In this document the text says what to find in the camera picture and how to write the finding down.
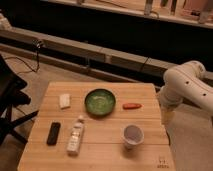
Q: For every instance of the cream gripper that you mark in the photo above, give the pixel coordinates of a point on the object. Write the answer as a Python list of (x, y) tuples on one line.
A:
[(167, 115)]

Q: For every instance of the white ceramic cup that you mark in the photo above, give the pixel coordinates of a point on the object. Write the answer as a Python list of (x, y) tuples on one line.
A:
[(132, 136)]

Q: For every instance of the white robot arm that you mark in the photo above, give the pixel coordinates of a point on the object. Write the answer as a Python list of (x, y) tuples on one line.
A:
[(184, 81)]

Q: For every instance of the orange carrot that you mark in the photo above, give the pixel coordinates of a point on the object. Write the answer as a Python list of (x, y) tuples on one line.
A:
[(128, 106)]

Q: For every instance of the green bowl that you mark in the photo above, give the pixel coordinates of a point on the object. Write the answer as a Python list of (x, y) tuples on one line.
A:
[(100, 102)]

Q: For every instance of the wooden table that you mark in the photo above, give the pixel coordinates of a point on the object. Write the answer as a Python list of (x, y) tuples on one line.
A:
[(102, 147)]

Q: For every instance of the white bottle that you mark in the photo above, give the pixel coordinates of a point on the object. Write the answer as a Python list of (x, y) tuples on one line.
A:
[(75, 138)]

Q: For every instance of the white sponge block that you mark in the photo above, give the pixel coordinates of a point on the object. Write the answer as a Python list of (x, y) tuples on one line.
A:
[(64, 101)]

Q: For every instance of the black remote control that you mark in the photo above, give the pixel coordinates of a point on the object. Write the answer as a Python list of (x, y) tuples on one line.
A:
[(53, 133)]

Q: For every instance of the black office chair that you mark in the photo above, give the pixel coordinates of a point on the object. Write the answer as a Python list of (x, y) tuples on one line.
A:
[(11, 95)]

